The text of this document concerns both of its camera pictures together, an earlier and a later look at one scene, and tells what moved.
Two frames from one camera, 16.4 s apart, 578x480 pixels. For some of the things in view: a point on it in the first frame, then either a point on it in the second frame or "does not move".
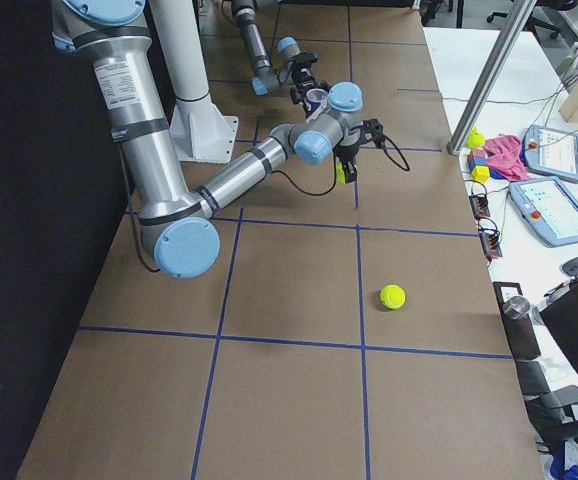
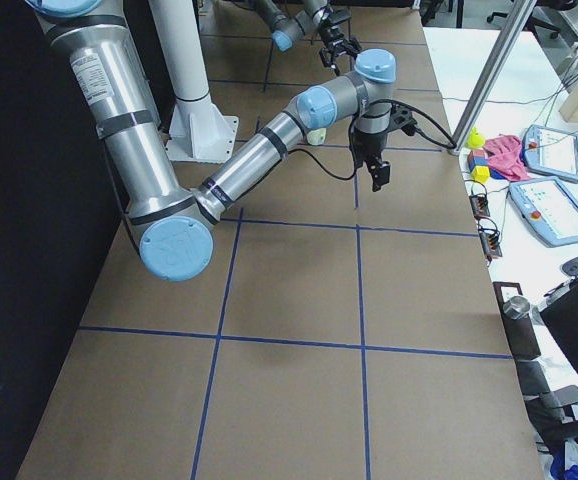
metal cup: x=517 y=307 does not move
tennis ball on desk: x=475 y=140 does not move
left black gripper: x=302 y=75 to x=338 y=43
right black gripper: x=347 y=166 to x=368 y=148
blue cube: x=477 y=161 does not move
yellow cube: x=481 y=173 does not move
